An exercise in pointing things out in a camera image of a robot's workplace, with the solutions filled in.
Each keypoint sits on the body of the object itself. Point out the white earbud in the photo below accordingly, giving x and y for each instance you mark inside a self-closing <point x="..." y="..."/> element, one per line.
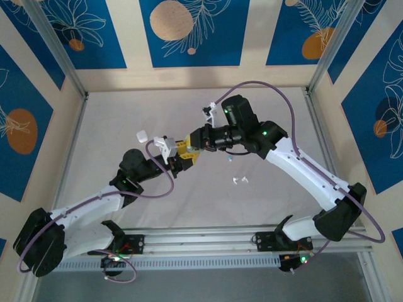
<point x="245" y="179"/>
<point x="234" y="180"/>

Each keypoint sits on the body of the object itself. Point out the aluminium frame rail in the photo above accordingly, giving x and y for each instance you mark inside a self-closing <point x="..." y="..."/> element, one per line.
<point x="73" y="141"/>
<point x="323" y="141"/>

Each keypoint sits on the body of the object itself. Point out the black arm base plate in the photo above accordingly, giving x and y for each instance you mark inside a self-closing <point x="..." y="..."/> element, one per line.
<point x="264" y="242"/>
<point x="135" y="243"/>

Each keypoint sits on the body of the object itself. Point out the aluminium frame post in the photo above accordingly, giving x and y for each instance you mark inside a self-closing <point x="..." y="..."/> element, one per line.
<point x="57" y="47"/>
<point x="341" y="47"/>

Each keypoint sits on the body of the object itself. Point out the white charging case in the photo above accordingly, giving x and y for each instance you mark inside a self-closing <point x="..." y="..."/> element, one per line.
<point x="142" y="136"/>

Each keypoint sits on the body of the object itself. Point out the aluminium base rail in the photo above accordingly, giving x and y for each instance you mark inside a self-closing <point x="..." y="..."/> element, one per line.
<point x="195" y="239"/>

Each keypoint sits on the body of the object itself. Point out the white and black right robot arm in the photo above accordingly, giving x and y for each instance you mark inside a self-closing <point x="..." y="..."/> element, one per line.
<point x="302" y="170"/>

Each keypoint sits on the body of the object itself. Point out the black controller board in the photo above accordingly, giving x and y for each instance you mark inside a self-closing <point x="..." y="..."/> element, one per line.
<point x="289" y="261"/>
<point x="111" y="261"/>

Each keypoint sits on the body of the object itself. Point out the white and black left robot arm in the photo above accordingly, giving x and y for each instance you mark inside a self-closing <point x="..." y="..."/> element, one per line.
<point x="85" y="207"/>

